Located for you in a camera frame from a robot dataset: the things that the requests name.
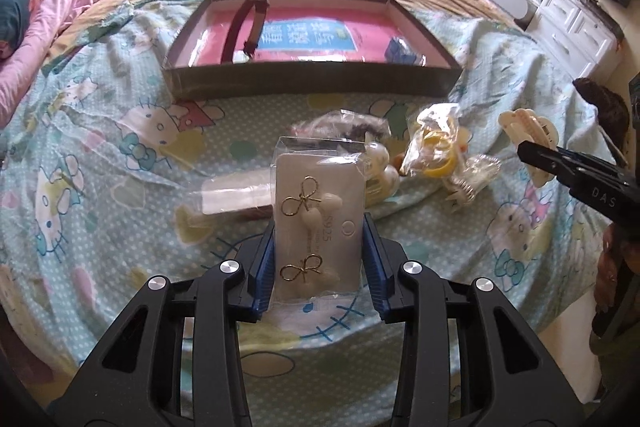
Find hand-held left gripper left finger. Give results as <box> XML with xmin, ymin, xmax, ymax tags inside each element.
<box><xmin>47</xmin><ymin>227</ymin><xmax>276</xmax><ymax>427</ymax></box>

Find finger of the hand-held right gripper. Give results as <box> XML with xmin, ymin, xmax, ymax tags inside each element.
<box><xmin>517</xmin><ymin>141</ymin><xmax>588</xmax><ymax>192</ymax></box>

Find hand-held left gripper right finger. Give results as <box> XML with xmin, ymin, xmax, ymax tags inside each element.
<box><xmin>362</xmin><ymin>212</ymin><xmax>586</xmax><ymax>427</ymax></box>

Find cream hair claw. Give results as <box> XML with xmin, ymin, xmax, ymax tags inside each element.
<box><xmin>497</xmin><ymin>107</ymin><xmax>558</xmax><ymax>188</ymax></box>

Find clear hair claw packet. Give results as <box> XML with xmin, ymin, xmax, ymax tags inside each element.
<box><xmin>442</xmin><ymin>154</ymin><xmax>503</xmax><ymax>212</ymax></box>

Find pearl hair clip packet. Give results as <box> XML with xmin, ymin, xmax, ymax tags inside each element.
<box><xmin>362</xmin><ymin>142</ymin><xmax>401</xmax><ymax>208</ymax></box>

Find bow earrings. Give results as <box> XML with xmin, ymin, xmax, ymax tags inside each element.
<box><xmin>270</xmin><ymin>136</ymin><xmax>368</xmax><ymax>303</ymax></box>

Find yellow hair clip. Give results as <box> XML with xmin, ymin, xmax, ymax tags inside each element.
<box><xmin>402</xmin><ymin>104</ymin><xmax>473</xmax><ymax>180</ymax></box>

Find shallow cardboard box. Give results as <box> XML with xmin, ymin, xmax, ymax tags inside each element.
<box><xmin>161</xmin><ymin>0</ymin><xmax>463</xmax><ymax>100</ymax></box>

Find person's right hand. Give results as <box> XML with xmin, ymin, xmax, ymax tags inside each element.
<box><xmin>595</xmin><ymin>224</ymin><xmax>633</xmax><ymax>323</ymax></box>

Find dark brown fuzzy object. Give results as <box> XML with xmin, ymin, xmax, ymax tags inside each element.
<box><xmin>572</xmin><ymin>77</ymin><xmax>633</xmax><ymax>168</ymax></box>

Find clear packet with white card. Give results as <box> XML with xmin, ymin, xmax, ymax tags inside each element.
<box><xmin>190</xmin><ymin>172</ymin><xmax>278</xmax><ymax>220</ymax></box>

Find white dresser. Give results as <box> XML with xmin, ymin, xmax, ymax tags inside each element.
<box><xmin>520</xmin><ymin>0</ymin><xmax>626</xmax><ymax>82</ymax></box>

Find crumpled clear plastic packet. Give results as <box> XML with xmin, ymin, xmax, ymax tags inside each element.
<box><xmin>292</xmin><ymin>109</ymin><xmax>391</xmax><ymax>142</ymax></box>

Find cartoon cat printed blanket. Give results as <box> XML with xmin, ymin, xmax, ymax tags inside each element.
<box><xmin>0</xmin><ymin>0</ymin><xmax>626</xmax><ymax>427</ymax></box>

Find person's green shirt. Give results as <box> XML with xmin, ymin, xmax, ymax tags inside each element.
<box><xmin>590</xmin><ymin>327</ymin><xmax>640</xmax><ymax>408</ymax></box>

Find blue hair clip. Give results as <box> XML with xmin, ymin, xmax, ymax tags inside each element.
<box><xmin>385</xmin><ymin>36</ymin><xmax>418</xmax><ymax>65</ymax></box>

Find dark red headband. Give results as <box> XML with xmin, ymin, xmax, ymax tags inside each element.
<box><xmin>221</xmin><ymin>0</ymin><xmax>273</xmax><ymax>65</ymax></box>

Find pink quilt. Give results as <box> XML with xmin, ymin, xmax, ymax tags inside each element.
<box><xmin>0</xmin><ymin>0</ymin><xmax>136</xmax><ymax>128</ymax></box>

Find blue floral pillow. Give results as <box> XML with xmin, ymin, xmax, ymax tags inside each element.
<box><xmin>0</xmin><ymin>0</ymin><xmax>58</xmax><ymax>58</ymax></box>

